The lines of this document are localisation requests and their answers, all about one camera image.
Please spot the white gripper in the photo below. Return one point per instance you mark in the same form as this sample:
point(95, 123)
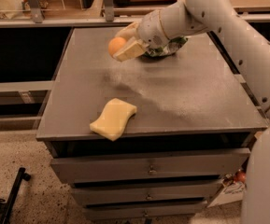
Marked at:
point(149, 28)

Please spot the orange fruit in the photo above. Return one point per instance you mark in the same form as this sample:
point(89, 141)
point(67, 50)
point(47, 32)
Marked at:
point(116, 44)

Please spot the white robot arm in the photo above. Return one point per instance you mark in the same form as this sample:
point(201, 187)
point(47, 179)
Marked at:
point(250, 53)

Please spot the yellow sponge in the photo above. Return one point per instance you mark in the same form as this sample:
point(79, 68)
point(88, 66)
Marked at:
point(113, 119)

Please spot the green crumpled chip bag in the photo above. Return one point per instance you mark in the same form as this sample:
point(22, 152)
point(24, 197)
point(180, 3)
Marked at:
point(171, 48)

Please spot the grey drawer cabinet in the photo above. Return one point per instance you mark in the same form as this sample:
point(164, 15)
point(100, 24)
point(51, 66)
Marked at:
point(185, 102)

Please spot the top grey drawer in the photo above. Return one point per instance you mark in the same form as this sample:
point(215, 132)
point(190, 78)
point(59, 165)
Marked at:
point(149, 165)

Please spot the grey drawer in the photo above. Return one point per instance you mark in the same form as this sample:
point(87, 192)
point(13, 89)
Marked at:
point(149, 165)
point(146, 192)
point(144, 210)

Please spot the middle grey drawer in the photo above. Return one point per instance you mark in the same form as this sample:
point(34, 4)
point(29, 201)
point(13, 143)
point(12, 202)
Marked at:
point(146, 192)

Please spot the black stand leg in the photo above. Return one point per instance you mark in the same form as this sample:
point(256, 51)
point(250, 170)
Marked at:
point(21, 175)

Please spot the red onion in box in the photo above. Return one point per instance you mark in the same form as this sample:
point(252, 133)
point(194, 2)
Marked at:
point(240, 176)

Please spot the bottom grey drawer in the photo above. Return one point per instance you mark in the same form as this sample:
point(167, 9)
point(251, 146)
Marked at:
point(144, 210)

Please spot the cardboard box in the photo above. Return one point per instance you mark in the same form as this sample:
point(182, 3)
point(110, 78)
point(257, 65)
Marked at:
point(231, 190)

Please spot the metal railing frame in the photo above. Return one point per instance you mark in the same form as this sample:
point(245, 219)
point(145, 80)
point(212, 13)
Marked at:
point(71, 11)

